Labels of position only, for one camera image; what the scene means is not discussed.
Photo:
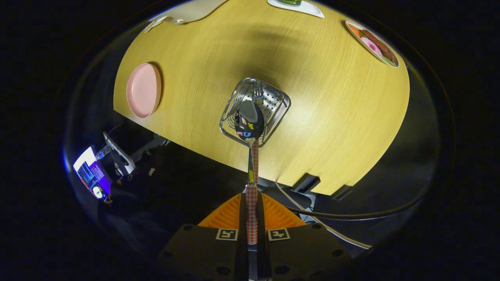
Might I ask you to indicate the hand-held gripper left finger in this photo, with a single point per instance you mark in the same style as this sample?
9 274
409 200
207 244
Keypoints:
203 253

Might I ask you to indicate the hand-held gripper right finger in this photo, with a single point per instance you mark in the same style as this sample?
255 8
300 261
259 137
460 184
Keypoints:
300 253

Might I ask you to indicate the perforated metal basket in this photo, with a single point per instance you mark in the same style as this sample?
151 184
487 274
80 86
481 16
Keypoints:
274 105

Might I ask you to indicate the white edged keyboard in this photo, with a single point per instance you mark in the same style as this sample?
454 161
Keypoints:
119 154

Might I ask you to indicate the lit computer monitor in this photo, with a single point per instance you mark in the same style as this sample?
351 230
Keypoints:
91 175

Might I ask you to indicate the pink plate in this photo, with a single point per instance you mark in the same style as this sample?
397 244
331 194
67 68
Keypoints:
143 90

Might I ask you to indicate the plate of toy food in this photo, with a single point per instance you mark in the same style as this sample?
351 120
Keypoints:
373 43

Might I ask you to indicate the white divided snack tray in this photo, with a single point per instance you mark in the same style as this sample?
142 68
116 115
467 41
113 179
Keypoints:
154 25

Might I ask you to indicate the cream toaster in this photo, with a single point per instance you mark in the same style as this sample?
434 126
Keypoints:
195 9

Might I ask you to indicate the white coaster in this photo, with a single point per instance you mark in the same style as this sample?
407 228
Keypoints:
309 9

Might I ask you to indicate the green label drink bottle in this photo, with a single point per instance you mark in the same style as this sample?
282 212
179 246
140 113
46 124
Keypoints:
290 2

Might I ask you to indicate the black table bracket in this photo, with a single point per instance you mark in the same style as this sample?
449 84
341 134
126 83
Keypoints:
306 182
341 192

